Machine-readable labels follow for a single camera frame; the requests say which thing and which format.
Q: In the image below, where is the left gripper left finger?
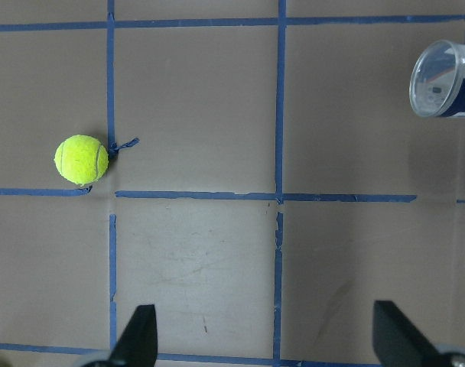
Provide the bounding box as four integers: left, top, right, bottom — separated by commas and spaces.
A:
108, 304, 158, 367

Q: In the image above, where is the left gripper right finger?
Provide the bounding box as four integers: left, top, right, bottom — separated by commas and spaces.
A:
372, 300, 447, 366

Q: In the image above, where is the clear tennis ball can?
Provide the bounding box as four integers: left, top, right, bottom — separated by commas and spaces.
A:
409, 40, 465, 118

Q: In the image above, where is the front tennis ball on tape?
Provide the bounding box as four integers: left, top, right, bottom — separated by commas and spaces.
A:
54, 135, 109, 186

